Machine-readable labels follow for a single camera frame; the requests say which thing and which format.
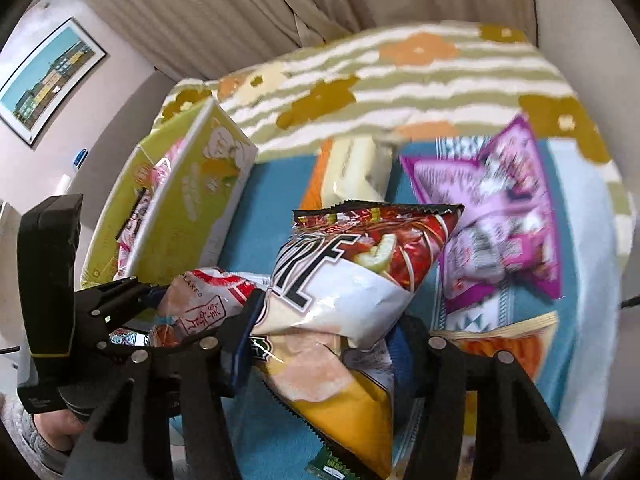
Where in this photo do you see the person's left hand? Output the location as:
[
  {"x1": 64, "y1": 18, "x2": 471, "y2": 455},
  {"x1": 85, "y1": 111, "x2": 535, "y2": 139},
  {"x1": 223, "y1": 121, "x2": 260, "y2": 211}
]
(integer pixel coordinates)
[{"x1": 35, "y1": 409, "x2": 89, "y2": 456}]

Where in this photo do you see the framed houses picture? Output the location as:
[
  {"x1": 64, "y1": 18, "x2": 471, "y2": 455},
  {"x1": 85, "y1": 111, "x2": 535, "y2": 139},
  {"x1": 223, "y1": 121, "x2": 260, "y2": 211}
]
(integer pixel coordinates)
[{"x1": 0, "y1": 16, "x2": 109, "y2": 150}]

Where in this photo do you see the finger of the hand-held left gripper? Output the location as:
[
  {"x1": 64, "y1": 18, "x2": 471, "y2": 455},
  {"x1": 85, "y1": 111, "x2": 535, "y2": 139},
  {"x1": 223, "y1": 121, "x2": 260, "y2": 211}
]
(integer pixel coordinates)
[{"x1": 74, "y1": 277, "x2": 169, "y2": 334}]

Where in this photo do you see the beige curtain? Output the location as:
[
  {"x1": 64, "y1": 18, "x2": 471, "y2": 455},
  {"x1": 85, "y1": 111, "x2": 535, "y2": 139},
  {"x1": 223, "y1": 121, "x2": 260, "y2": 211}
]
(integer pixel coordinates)
[{"x1": 69, "y1": 0, "x2": 539, "y2": 84}]

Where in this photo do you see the green cardboard box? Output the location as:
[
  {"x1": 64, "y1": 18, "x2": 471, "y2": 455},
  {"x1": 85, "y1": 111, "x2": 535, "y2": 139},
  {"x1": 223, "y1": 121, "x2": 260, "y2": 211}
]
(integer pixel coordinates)
[{"x1": 81, "y1": 97, "x2": 260, "y2": 281}]

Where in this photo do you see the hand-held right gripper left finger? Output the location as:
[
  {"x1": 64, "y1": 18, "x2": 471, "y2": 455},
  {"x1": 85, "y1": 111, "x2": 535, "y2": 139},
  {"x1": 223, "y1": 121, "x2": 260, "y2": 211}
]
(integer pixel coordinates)
[{"x1": 62, "y1": 289, "x2": 267, "y2": 480}]

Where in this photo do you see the green snack packet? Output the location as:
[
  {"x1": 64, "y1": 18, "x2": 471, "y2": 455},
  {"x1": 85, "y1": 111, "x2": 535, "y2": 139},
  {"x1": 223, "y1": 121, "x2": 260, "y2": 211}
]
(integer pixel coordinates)
[{"x1": 305, "y1": 447, "x2": 364, "y2": 480}]

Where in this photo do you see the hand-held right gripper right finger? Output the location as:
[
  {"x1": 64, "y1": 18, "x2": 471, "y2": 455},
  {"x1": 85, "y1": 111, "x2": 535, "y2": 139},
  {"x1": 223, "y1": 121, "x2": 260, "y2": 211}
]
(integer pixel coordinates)
[{"x1": 394, "y1": 317, "x2": 584, "y2": 480}]

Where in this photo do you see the red white shrimp chip packet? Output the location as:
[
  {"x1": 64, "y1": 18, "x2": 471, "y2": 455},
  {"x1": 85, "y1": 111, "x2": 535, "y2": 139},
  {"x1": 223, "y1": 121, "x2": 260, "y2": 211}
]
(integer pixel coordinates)
[{"x1": 149, "y1": 266, "x2": 259, "y2": 349}]

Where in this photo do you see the blue patterned tablecloth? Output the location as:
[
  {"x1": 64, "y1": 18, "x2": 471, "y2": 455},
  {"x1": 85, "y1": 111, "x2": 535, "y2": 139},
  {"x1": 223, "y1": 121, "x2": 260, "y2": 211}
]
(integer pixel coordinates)
[{"x1": 170, "y1": 135, "x2": 619, "y2": 480}]

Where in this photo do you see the orange cream snack packet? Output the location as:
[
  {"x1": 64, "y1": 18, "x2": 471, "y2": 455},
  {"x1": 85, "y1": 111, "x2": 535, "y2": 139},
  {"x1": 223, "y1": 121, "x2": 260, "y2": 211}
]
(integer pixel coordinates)
[{"x1": 303, "y1": 134, "x2": 396, "y2": 207}]

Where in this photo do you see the red white yellow chip bag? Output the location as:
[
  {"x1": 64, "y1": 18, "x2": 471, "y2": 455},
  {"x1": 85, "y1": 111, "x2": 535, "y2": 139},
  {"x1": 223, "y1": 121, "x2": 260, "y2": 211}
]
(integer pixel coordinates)
[{"x1": 252, "y1": 199, "x2": 466, "y2": 480}]

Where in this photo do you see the purple snack packet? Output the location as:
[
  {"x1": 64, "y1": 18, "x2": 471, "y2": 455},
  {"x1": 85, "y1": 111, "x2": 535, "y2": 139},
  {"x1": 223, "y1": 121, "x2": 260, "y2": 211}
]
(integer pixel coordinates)
[{"x1": 398, "y1": 114, "x2": 562, "y2": 317}]

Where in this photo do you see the person's left forearm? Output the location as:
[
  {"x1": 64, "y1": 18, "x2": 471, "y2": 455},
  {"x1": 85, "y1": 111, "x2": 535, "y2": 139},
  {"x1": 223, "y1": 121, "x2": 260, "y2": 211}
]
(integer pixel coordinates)
[{"x1": 0, "y1": 392, "x2": 69, "y2": 476}]

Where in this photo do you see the floral striped blanket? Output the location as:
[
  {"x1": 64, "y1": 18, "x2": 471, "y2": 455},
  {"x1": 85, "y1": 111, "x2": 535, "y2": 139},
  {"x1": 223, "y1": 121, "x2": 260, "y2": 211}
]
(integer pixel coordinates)
[{"x1": 152, "y1": 20, "x2": 626, "y2": 272}]

